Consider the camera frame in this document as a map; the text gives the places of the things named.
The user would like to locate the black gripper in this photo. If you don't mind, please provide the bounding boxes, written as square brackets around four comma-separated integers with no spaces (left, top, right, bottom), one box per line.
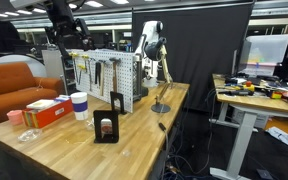
[45,18,95,57]

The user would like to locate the pink plastic mug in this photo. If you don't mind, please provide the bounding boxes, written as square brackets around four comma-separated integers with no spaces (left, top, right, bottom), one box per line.
[7,110,23,125]

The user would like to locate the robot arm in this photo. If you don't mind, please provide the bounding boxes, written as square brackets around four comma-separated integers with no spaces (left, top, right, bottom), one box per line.
[10,0,95,57]

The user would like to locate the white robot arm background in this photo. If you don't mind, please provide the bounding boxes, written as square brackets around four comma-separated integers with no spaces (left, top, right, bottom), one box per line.
[135,21,163,87]

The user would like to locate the white and blue cup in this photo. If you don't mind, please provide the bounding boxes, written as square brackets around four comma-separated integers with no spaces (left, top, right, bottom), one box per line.
[70,92,88,120]

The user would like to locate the upper silver wrench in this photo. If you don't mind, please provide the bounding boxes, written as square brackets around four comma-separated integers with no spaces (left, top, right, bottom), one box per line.
[87,59,92,92]

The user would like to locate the black pliers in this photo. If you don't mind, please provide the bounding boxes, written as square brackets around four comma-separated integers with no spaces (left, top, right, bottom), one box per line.
[95,62,101,86]

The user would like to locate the white pegboard panel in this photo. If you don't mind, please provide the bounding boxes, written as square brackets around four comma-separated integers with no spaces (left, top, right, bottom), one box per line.
[69,49,136,113]

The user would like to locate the dark head wooden hammer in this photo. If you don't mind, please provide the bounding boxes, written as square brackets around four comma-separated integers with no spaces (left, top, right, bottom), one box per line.
[109,58,121,92]

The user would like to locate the white booklet with orange circle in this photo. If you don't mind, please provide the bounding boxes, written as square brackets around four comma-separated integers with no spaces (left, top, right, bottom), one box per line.
[27,99,54,110]

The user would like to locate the black metal bookend rear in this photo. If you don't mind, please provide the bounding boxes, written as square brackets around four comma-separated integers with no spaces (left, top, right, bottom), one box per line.
[110,91,126,115]

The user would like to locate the black metal bookend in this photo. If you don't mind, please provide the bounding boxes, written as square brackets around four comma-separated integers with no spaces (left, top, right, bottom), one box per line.
[93,110,119,143]
[110,91,126,115]

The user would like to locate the orange sofa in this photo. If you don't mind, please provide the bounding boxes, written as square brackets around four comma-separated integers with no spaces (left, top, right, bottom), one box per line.
[0,62,65,123]

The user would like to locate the black metal bookend front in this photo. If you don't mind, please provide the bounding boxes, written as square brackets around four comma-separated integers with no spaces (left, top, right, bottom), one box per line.
[93,110,119,143]

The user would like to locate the orange rainbow cardboard box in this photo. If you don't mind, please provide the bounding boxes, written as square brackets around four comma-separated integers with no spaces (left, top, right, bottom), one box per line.
[22,96,73,128]

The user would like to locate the clear drinking glass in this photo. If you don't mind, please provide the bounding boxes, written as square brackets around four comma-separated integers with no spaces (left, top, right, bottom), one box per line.
[84,118,95,130]

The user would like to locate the clear glass lid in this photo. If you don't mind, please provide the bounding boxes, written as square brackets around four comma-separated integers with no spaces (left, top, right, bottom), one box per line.
[18,129,42,142]

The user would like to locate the wooden desk lamp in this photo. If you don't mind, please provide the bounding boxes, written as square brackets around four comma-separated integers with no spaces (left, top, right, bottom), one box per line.
[151,45,173,113]

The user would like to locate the black backdrop curtain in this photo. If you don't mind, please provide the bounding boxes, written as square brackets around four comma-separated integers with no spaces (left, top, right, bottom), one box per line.
[132,0,254,111]

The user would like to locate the cluttered wooden side desk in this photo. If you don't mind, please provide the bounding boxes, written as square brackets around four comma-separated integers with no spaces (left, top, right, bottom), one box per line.
[210,74,288,180]

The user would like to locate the clear plastic storage bin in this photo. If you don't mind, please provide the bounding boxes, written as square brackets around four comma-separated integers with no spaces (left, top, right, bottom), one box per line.
[238,34,288,76]

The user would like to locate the upper yellow T-handle key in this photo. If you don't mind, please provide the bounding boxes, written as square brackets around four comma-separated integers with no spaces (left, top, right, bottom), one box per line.
[69,52,78,82]

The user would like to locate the yellow t-handle key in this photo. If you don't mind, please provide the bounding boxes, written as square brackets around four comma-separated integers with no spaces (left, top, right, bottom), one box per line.
[77,64,87,84]
[69,52,78,82]

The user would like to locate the lower yellow T-handle key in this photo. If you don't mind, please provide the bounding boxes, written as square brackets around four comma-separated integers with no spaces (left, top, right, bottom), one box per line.
[77,64,87,84]

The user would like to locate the wooden handle hammer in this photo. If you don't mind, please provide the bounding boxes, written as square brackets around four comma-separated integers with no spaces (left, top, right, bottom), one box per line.
[99,60,105,96]

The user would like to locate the black cable on table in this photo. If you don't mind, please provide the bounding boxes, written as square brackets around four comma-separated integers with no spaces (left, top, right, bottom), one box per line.
[158,122,170,180]

